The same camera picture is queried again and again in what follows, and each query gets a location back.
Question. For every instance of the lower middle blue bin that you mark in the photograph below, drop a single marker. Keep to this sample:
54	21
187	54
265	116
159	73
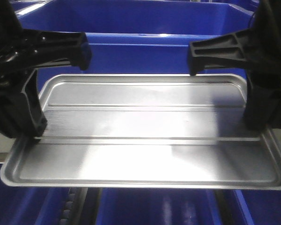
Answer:
152	206

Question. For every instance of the lower roller track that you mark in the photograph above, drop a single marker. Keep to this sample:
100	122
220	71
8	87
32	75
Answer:
73	207

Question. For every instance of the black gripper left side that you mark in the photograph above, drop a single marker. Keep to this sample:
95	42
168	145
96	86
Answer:
20	55

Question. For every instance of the lower right blue bin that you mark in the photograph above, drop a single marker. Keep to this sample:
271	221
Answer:
258	207

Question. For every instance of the lower left blue bin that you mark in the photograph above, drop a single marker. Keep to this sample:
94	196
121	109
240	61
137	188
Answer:
31	205

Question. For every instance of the large silver metal tray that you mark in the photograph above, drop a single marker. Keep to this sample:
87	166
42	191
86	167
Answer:
145	131

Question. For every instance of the blue bin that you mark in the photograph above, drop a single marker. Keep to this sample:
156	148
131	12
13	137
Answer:
258	207
152	206
31	205

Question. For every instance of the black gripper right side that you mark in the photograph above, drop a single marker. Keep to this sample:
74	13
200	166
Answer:
256	49

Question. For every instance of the large blue target box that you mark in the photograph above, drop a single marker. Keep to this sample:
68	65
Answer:
139	36

